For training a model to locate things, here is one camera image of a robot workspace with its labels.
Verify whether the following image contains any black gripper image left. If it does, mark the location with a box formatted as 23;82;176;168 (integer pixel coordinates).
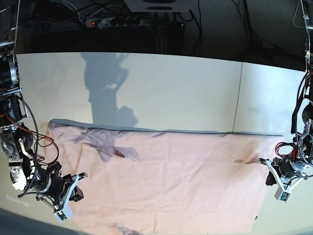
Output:
34;171;84;202

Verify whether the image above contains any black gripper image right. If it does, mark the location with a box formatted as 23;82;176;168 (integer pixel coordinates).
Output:
265;157;308;186

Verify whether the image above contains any pink T-shirt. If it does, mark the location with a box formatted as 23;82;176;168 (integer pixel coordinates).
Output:
47;122;281;235

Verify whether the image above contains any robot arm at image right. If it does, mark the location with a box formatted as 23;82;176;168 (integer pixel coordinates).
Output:
260;0;313;202

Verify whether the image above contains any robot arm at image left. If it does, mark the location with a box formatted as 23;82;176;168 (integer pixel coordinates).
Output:
0;0;86;206

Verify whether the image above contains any black power adapter box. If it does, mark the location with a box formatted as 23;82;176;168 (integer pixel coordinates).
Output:
167;21;185;55

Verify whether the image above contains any metal table leg column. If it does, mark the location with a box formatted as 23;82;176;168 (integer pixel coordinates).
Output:
155;25;168;54

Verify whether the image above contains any black power strip red switch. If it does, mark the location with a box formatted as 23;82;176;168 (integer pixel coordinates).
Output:
85;17;143;29

